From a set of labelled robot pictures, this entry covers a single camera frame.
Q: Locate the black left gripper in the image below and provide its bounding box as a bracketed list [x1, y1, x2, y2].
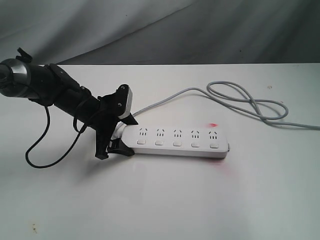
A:
[87, 84, 138, 159]

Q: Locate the white five-outlet power strip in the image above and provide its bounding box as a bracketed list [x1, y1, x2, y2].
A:
[121, 125, 230, 159]

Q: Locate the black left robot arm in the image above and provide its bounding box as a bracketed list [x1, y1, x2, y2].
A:
[0, 48, 137, 160]

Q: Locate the grey backdrop cloth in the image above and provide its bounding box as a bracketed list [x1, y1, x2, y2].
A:
[0, 0, 320, 65]

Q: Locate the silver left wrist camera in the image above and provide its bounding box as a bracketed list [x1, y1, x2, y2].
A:
[118, 85, 133, 120]

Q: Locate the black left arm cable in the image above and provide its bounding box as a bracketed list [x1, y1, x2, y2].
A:
[24, 94, 101, 169]

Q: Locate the grey power cord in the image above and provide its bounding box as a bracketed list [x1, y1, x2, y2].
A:
[111, 81, 320, 141]

